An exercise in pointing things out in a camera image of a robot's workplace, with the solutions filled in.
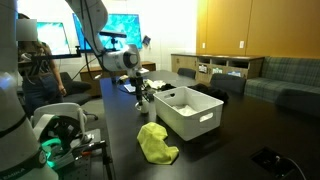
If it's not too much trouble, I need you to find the large wall screen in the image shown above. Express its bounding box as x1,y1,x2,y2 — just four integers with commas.
72,13,144,54

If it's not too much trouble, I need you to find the table cable port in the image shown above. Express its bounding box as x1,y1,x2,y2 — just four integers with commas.
249,146,308,180

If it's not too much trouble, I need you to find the black clamp orange handle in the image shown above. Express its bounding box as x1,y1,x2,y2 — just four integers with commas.
71,139,108,164

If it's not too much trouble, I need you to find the white curved device green glow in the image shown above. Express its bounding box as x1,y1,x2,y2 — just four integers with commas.
31,102,88,169

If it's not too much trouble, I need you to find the black boom bar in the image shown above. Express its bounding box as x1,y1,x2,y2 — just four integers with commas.
19,45,83,65

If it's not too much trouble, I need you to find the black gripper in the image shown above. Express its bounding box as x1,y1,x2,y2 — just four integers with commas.
129,75,145,108

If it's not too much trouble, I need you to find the low wooden bench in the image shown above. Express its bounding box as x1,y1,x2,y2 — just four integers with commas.
79,60,157,98

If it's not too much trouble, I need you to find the perforated metal plate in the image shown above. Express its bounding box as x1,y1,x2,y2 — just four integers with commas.
56,128,113,180

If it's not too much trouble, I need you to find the wooden sideboard with shelves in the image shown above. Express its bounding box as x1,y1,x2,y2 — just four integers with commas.
170,53,266,84

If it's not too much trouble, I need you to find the person in dark top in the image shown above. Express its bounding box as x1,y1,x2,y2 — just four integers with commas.
16,13,68,118

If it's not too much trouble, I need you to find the green plaid sofa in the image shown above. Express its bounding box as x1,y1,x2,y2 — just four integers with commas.
244,55,320,117

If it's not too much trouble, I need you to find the tablet with grey screen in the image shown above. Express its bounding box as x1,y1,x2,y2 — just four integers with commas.
123,83,138,94

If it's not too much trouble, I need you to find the white ceramic mug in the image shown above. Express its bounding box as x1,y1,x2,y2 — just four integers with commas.
134,99,150,115

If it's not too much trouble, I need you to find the black office chair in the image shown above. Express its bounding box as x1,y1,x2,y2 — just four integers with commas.
59,71,100,122

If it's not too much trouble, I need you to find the pale wall screen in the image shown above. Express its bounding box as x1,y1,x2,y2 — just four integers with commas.
35,21,72,56

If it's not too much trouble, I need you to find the white plastic box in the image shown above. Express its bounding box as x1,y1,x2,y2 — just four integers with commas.
153,85,225,142

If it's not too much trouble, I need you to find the black fabric bundle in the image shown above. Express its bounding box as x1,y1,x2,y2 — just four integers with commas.
188,83,230,104

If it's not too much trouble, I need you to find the small wall picture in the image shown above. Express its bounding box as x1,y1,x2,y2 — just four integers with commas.
142,35,152,47

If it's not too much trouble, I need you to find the yellow microfibre cloth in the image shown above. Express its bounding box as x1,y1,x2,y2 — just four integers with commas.
136,121,180,165

